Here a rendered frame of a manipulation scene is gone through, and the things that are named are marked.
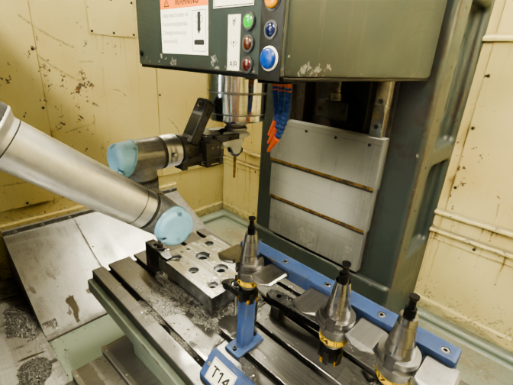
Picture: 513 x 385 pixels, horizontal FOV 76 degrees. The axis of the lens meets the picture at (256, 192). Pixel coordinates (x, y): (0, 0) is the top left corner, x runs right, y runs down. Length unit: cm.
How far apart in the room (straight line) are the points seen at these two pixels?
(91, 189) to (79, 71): 123
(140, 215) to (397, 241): 91
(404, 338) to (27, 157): 59
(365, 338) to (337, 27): 52
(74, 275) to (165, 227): 108
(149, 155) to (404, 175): 81
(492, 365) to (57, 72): 213
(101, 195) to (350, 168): 86
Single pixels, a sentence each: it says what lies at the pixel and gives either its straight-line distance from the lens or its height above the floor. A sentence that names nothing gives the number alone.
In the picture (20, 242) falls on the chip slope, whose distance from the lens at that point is 181.
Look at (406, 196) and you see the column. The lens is 120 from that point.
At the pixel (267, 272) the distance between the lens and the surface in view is 72.
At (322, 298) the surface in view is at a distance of 67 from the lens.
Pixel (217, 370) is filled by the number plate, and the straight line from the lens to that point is 90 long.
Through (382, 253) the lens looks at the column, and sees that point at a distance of 130.
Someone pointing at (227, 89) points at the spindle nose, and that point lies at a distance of 83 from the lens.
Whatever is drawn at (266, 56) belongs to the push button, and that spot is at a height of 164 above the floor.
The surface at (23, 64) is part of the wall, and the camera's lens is 171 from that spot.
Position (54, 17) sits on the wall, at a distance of 175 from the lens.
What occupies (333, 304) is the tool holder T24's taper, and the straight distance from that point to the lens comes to 60.
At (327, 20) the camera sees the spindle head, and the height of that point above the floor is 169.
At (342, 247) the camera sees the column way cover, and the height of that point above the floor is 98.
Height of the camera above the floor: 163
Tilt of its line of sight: 22 degrees down
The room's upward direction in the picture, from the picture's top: 3 degrees clockwise
